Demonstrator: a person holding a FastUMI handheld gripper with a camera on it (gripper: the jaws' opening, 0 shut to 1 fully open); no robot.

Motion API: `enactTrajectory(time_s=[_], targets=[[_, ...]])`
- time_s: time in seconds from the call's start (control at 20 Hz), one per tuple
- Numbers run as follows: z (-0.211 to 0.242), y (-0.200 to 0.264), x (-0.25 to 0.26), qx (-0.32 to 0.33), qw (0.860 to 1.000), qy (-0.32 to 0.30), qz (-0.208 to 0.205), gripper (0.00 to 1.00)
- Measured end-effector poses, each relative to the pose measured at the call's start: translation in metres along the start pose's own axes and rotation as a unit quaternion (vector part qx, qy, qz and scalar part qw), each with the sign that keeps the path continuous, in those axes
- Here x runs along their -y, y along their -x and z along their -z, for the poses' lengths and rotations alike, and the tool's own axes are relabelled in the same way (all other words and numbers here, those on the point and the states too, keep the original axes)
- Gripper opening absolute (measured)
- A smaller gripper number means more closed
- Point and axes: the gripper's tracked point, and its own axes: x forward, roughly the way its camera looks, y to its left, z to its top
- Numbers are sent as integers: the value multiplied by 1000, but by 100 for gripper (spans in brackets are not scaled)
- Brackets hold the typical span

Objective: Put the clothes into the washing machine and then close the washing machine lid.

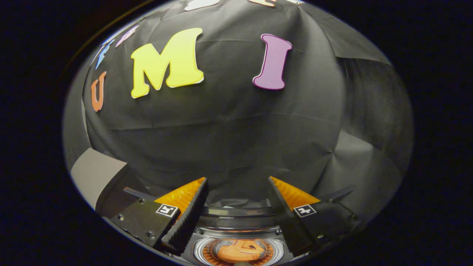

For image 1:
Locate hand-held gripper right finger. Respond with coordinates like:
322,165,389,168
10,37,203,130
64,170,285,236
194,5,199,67
268,176,361,257

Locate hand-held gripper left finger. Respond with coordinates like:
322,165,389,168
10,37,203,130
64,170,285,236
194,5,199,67
107,177,209,256

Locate dark washing machine lid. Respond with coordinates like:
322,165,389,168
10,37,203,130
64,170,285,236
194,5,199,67
123,185,356,266

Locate beige cabinet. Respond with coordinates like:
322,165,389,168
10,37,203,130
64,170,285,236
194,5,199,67
70,148,148,211

